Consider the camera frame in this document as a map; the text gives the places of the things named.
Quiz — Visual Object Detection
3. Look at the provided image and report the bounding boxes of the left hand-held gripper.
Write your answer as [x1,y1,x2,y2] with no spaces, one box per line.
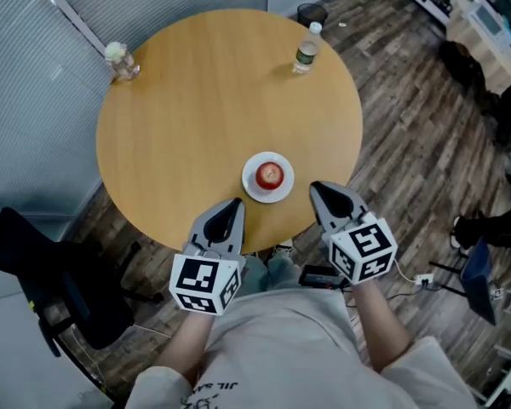
[169,199,249,316]

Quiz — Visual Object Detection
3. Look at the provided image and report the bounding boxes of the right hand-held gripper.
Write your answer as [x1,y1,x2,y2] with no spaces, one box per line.
[308,180,399,287]

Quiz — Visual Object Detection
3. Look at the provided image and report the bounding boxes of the white round plate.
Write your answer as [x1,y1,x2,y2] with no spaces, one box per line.
[241,151,296,205]

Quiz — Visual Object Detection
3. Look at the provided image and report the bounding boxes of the red apple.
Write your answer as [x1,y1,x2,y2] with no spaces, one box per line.
[255,161,284,191]

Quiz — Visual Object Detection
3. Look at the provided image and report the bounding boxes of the person's right forearm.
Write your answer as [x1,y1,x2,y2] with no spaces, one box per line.
[350,279,413,373]

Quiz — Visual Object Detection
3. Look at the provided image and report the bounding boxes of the person's left forearm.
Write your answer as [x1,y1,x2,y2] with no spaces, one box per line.
[154,311,217,388]

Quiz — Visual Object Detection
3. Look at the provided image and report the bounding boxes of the person's grey trousers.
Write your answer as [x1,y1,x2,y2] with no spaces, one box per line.
[237,254,302,294]

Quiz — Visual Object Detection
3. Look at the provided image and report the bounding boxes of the person's right shoe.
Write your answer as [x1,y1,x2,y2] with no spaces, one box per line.
[272,238,295,262]

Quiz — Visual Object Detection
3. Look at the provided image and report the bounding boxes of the black box device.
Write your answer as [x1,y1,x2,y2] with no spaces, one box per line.
[298,264,353,291]

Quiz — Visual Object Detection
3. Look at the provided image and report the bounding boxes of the person's beige shirt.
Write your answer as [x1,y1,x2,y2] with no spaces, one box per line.
[124,287,481,409]

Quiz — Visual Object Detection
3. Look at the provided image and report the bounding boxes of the clear plastic water bottle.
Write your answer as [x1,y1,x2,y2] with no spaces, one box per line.
[291,21,324,76]

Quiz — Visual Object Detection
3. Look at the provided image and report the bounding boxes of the dark blue panel on stand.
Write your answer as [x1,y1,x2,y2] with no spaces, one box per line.
[428,236,498,327]

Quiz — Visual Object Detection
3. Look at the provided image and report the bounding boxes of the black office chair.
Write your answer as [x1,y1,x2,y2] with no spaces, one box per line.
[0,205,166,358]

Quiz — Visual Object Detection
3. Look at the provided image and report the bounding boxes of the black bag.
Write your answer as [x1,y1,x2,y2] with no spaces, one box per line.
[438,39,487,89]

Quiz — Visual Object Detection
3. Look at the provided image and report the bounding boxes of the clear jar with pale lid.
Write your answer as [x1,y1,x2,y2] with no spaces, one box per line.
[104,41,141,82]

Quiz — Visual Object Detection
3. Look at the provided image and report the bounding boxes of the black mesh waste bin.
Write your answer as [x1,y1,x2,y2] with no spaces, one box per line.
[297,3,329,28]

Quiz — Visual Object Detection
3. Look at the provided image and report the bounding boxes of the cream cloth covered table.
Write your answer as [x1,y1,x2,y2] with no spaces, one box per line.
[445,0,511,96]

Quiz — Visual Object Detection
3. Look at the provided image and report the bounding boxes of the white microwave oven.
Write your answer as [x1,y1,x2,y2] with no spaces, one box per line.
[468,0,511,54]

